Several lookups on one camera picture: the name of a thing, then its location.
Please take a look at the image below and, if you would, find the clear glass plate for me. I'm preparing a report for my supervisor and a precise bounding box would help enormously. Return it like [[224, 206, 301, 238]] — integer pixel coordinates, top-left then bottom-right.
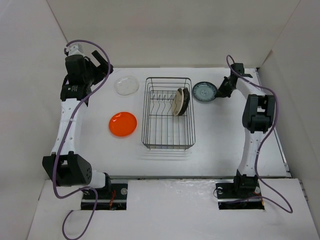
[[114, 75, 140, 96]]

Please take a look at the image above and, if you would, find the blue patterned ceramic plate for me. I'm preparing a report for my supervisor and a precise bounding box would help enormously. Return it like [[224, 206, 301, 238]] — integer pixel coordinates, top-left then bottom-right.
[[192, 81, 218, 103]]

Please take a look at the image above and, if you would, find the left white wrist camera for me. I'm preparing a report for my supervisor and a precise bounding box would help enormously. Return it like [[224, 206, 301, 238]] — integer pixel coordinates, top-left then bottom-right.
[[64, 43, 85, 57]]

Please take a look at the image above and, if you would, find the purple cable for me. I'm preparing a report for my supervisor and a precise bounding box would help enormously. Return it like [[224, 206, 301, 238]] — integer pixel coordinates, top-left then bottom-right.
[[226, 54, 293, 215], [52, 39, 112, 240]]

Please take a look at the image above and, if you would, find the grey wire dish rack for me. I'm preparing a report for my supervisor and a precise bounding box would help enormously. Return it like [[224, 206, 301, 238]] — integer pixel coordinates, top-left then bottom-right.
[[141, 77, 196, 150]]

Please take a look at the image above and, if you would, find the orange plate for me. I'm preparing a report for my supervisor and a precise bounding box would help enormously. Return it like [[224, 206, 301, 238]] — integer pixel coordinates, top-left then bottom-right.
[[108, 111, 138, 138]]

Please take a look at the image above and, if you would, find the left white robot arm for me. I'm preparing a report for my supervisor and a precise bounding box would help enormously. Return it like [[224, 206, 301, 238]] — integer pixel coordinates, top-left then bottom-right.
[[42, 50, 113, 199]]

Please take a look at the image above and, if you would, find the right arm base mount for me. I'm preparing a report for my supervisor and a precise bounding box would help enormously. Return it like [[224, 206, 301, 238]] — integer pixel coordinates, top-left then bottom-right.
[[213, 181, 265, 210]]

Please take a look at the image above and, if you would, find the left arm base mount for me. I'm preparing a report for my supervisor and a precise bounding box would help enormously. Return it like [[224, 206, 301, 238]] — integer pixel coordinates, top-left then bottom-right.
[[80, 179, 128, 211]]

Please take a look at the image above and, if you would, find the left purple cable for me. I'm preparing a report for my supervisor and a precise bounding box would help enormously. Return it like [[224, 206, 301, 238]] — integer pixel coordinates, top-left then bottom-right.
[[52, 39, 112, 240]]

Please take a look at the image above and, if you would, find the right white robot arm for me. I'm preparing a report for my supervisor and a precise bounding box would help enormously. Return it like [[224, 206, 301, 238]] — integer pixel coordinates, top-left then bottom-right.
[[215, 63, 276, 199]]

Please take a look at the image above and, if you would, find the cream and black plate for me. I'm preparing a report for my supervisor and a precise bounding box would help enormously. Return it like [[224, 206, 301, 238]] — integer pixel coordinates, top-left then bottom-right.
[[171, 88, 185, 116]]

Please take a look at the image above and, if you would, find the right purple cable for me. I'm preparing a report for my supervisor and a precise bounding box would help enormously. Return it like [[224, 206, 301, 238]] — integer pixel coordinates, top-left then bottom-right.
[[226, 54, 293, 215]]

